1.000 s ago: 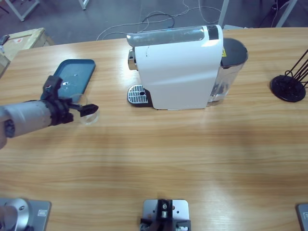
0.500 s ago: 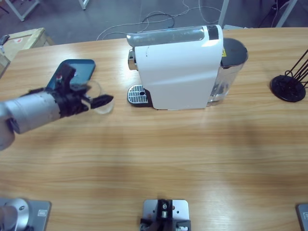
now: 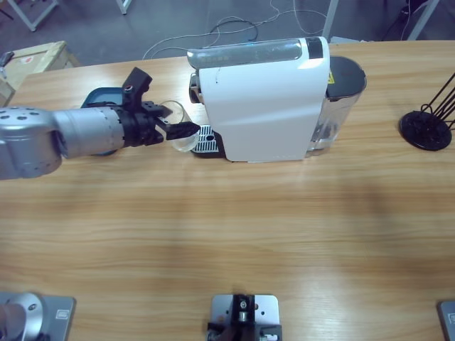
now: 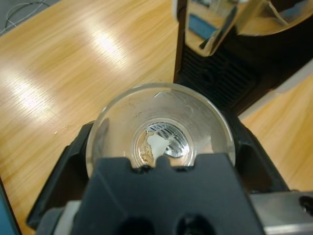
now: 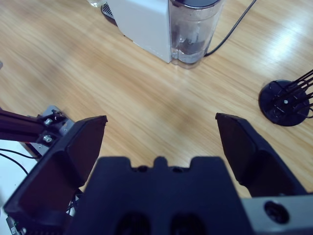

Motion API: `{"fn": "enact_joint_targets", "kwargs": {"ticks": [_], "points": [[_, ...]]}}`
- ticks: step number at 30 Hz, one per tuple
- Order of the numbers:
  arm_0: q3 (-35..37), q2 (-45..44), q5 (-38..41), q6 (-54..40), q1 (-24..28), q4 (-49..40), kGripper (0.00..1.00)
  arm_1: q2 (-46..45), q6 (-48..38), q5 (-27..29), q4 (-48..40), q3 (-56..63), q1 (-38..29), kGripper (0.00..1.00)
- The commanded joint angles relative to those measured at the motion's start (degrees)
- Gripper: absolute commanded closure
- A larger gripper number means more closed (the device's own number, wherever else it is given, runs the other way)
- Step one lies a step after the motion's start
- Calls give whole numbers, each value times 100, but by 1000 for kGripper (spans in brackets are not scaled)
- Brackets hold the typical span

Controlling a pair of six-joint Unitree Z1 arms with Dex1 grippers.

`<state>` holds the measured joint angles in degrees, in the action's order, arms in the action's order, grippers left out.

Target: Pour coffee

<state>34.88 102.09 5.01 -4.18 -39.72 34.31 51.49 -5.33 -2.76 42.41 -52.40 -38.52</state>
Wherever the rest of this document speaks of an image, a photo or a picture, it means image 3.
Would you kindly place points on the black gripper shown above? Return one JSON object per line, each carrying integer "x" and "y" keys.
{"x": 140, "y": 131}

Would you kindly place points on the clear glass cup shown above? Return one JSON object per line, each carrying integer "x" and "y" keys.
{"x": 185, "y": 144}

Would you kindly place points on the silver coffee machine lever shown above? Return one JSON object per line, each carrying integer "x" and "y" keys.
{"x": 245, "y": 53}

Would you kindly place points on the white coffee machine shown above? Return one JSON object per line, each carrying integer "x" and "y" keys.
{"x": 263, "y": 106}

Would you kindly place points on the silver grate drip tray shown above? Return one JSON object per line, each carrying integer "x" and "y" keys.
{"x": 209, "y": 142}

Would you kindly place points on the blue plastic tray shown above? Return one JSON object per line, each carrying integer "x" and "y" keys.
{"x": 103, "y": 94}

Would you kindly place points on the wooden crate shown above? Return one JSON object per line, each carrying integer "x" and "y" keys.
{"x": 42, "y": 60}

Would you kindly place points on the small black tool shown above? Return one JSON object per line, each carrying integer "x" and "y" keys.
{"x": 6, "y": 58}

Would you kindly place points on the clear water tank black lid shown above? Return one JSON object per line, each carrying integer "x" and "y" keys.
{"x": 343, "y": 92}

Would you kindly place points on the black capsule holder with rods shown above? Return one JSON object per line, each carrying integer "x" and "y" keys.
{"x": 419, "y": 136}

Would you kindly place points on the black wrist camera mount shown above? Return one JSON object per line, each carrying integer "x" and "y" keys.
{"x": 136, "y": 83}

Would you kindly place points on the white metal frame leg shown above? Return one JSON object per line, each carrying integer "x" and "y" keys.
{"x": 423, "y": 17}
{"x": 124, "y": 5}
{"x": 330, "y": 17}

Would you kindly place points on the white metal table frame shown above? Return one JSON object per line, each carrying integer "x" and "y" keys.
{"x": 33, "y": 17}

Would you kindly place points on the grey mount plate dark post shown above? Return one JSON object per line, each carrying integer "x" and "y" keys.
{"x": 243, "y": 312}

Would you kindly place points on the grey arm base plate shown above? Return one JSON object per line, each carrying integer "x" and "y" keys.
{"x": 447, "y": 319}
{"x": 57, "y": 319}

